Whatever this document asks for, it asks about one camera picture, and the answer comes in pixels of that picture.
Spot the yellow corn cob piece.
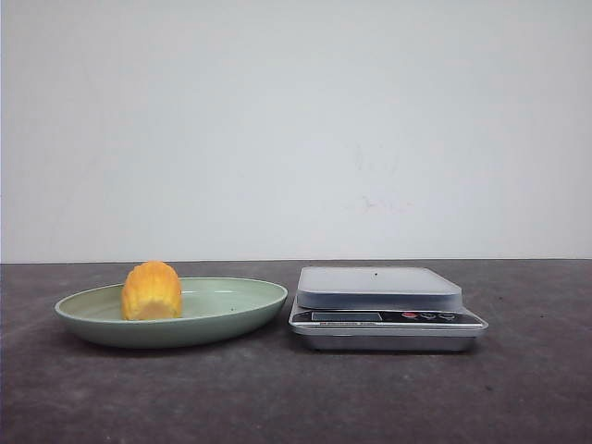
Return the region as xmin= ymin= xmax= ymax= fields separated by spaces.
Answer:
xmin=120 ymin=261 xmax=182 ymax=321

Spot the silver digital kitchen scale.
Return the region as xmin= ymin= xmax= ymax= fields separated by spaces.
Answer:
xmin=289 ymin=266 xmax=488 ymax=352

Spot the light green oval plate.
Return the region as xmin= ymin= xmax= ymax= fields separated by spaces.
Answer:
xmin=55 ymin=277 xmax=288 ymax=349

